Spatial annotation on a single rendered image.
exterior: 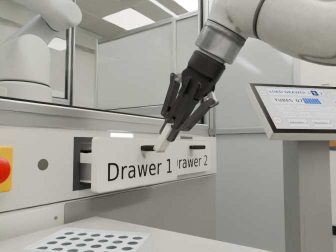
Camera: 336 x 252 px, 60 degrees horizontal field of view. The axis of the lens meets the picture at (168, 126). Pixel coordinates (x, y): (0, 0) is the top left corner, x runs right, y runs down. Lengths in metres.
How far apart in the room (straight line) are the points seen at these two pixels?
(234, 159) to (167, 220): 1.42
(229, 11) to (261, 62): 1.72
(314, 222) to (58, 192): 1.13
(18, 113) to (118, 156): 0.21
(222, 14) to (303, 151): 0.94
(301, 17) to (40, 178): 0.52
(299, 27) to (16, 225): 0.57
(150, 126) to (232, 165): 1.51
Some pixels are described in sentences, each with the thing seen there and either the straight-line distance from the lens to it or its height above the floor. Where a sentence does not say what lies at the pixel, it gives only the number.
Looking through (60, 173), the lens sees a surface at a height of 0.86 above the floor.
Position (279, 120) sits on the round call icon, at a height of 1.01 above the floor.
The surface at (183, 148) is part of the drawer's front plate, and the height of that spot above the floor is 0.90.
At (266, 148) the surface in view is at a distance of 2.20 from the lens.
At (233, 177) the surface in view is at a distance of 2.29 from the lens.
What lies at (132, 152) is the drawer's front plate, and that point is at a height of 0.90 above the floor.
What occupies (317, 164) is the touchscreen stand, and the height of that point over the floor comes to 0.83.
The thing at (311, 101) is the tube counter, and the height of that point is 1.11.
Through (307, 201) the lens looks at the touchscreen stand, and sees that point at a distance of 1.44.
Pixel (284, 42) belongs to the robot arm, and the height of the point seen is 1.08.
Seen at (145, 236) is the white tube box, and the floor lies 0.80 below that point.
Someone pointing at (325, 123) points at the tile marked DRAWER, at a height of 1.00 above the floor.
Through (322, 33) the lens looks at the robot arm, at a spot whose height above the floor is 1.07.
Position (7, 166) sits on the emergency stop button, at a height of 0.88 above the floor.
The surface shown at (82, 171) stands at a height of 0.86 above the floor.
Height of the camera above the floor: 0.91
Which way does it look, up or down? 4 degrees up
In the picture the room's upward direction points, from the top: straight up
